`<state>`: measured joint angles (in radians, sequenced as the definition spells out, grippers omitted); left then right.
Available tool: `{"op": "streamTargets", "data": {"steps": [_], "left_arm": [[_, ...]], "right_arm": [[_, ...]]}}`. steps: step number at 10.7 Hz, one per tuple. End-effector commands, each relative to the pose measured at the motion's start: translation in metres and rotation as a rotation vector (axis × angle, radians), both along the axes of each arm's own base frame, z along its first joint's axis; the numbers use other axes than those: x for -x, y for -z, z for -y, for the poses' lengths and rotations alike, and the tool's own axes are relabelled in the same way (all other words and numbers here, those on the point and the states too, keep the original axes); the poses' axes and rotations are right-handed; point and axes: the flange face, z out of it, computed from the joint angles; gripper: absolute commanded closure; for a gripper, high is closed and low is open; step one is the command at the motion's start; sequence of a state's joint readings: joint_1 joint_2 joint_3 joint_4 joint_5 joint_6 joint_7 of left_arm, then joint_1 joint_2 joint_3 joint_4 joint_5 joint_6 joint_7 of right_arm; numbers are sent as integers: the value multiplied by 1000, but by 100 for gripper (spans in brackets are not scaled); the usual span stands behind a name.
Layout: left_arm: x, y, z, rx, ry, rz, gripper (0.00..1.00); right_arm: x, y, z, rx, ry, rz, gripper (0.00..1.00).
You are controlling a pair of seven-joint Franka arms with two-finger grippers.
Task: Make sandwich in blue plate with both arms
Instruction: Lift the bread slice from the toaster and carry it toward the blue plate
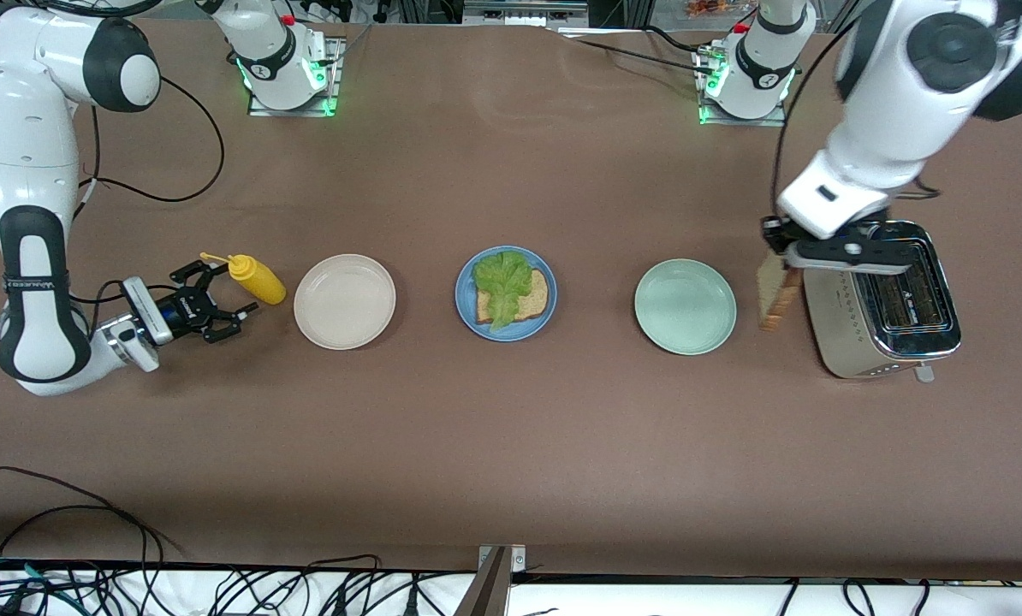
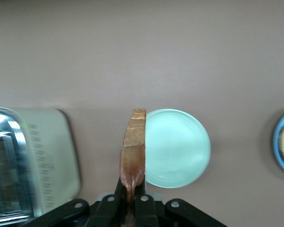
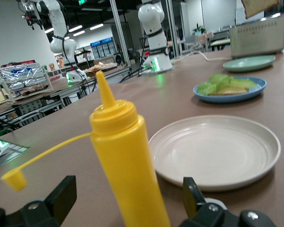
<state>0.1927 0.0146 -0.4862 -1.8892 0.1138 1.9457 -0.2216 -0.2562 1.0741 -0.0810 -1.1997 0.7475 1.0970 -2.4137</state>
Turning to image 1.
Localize grey metal box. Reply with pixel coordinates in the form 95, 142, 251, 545
462, 0, 589, 27

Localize brown bread slice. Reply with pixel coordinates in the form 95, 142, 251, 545
475, 269, 550, 324
757, 252, 804, 333

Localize pale green round plate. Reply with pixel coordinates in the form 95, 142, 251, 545
634, 258, 738, 356

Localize yellow squeeze bottle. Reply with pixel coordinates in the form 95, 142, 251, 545
200, 252, 288, 306

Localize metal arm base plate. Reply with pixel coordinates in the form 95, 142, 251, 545
698, 47, 790, 127
247, 38, 342, 118

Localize blue round plate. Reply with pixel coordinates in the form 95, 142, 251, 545
455, 246, 558, 343

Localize beige round plate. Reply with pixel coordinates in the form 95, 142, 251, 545
294, 253, 397, 351

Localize long looping black cable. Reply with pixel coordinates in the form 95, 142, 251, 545
0, 466, 167, 591

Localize metal table edge bracket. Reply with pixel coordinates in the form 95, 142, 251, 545
477, 544, 527, 616

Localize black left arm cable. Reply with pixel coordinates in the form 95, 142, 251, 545
771, 17, 863, 219

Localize black base supply cable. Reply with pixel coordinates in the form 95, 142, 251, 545
554, 26, 717, 74

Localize green lettuce leaf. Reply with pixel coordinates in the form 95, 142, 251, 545
472, 250, 533, 332

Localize beige chrome toaster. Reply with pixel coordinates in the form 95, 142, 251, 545
802, 221, 963, 383

